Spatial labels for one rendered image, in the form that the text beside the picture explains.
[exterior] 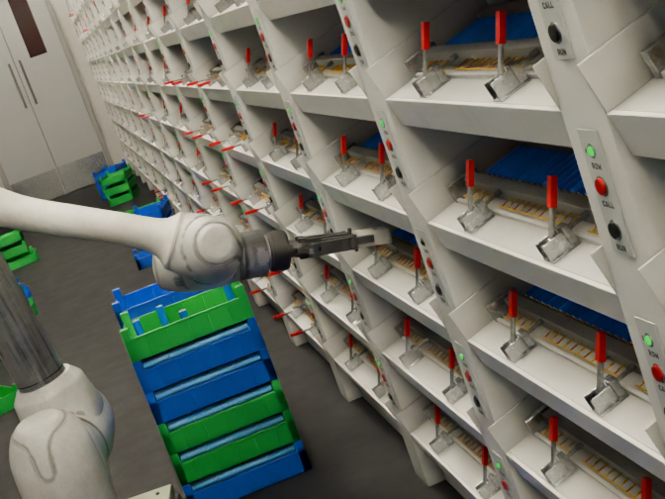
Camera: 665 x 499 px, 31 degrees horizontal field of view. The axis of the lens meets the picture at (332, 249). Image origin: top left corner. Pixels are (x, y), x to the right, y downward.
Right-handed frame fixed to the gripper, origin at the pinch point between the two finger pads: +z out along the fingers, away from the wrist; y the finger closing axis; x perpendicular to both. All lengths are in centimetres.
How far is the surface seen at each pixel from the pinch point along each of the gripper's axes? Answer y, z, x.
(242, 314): -52, -19, -22
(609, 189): 121, -8, 21
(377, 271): 1.0, 0.1, -6.6
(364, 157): 0.4, 0.2, 15.1
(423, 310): 31.4, -0.6, -8.4
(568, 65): 119, -11, 32
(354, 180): 2.1, -2.6, 11.3
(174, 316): -73, -33, -24
